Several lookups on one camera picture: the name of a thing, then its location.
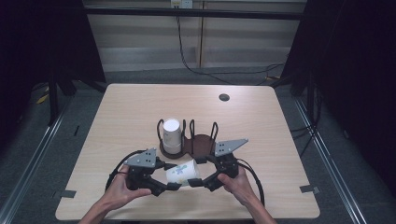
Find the black metal stand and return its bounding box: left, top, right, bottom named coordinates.
left=47, top=73, right=61, bottom=126

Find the metal floor rail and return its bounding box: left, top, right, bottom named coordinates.
left=292, top=97, right=370, bottom=224
left=0, top=101, right=74, bottom=224

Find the right hand-held gripper black cable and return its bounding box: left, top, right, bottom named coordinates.
left=236, top=158, right=266, bottom=207

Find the grey tape strip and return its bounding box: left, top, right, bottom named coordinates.
left=299, top=185, right=320, bottom=194
left=52, top=189, right=78, bottom=200

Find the dark brown wire cup holder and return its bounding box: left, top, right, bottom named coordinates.
left=156, top=118, right=219, bottom=161

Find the person's left hand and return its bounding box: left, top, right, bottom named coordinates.
left=101, top=164, right=153, bottom=214

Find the white wall outlet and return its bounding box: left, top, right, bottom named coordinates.
left=170, top=0, right=194, bottom=9

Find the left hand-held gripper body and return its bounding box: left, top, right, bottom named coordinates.
left=123, top=147, right=168, bottom=197

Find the bundle of black cables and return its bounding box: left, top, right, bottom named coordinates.
left=290, top=83, right=323, bottom=158

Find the dark curtain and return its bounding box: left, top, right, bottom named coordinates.
left=0, top=0, right=106, bottom=147
left=281, top=0, right=396, bottom=197

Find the black horizontal bar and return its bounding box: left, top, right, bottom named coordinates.
left=83, top=7, right=307, bottom=21

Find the white paper cup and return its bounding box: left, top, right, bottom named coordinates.
left=163, top=141, right=182, bottom=155
left=163, top=118, right=182, bottom=144

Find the person's right hand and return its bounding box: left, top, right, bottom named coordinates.
left=217, top=167, right=260, bottom=207

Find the left hand-held gripper black cable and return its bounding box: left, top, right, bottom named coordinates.
left=105, top=149, right=148, bottom=191

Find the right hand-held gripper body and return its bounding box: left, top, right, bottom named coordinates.
left=201, top=138, right=249, bottom=192

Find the long black floor cable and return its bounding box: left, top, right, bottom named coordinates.
left=175, top=15, right=286, bottom=87

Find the flower print paper cup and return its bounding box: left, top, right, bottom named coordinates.
left=165, top=159, right=201, bottom=187

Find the hand-held gripper black cable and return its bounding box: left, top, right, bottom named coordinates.
left=105, top=149, right=148, bottom=191
left=236, top=158, right=266, bottom=207

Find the yellow floor strip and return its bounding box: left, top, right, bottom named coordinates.
left=35, top=87, right=50, bottom=105

